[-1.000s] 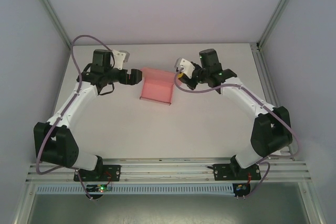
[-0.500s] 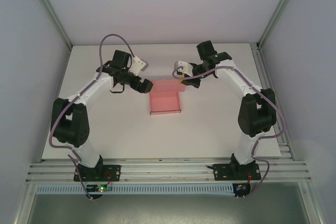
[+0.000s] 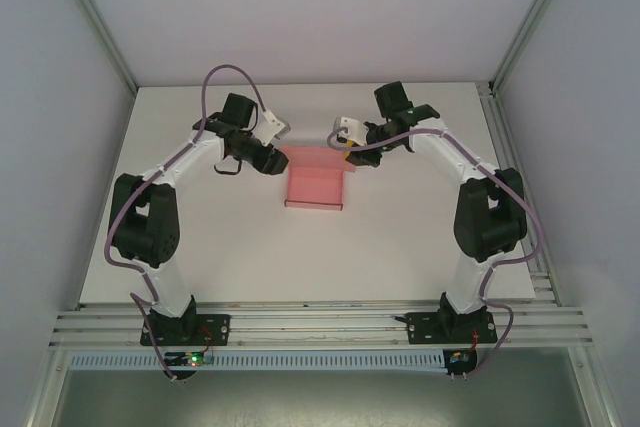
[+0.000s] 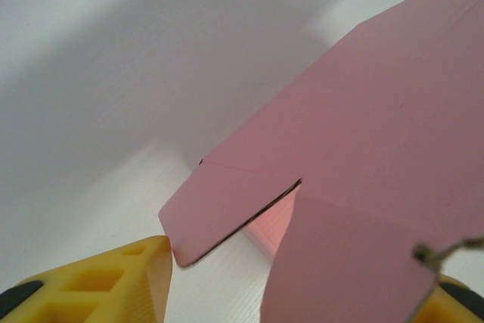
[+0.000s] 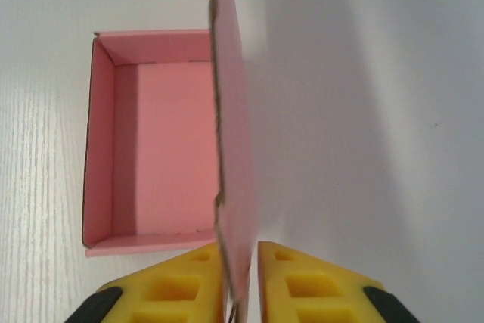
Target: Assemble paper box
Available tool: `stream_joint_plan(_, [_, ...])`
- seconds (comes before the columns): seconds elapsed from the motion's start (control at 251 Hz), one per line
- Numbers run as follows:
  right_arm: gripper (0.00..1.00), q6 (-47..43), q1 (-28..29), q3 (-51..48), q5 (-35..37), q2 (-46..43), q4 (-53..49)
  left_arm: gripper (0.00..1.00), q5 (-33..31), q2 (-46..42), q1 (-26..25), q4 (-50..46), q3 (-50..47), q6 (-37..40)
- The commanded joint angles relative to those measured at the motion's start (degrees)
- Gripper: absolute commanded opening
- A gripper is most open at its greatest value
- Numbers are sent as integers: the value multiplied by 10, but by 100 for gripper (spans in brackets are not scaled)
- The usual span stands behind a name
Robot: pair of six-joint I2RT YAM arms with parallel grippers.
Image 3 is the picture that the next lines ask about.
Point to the pink paper box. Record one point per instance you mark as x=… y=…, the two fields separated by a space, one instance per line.
x=315 y=187

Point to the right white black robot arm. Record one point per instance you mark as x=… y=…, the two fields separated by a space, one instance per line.
x=490 y=227

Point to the circuit board with green light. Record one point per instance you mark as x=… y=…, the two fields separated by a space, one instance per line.
x=192 y=359

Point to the small circuit board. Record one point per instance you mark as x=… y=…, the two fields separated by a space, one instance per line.
x=459 y=358

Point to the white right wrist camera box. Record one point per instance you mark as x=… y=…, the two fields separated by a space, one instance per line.
x=348 y=128

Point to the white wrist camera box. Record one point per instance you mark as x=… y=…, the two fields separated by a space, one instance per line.
x=272 y=128
x=348 y=128

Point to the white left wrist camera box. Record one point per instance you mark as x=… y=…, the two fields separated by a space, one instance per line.
x=272 y=128

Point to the aluminium mounting rail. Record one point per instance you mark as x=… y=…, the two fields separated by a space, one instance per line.
x=320 y=327

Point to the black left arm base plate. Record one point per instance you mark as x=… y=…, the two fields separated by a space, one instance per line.
x=215 y=329

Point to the aluminium frame post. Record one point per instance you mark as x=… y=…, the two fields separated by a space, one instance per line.
x=530 y=22
x=95 y=22

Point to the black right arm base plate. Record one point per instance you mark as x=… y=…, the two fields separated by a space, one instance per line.
x=425 y=329

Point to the aluminium side rail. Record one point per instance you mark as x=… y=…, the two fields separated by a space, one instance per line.
x=542 y=282

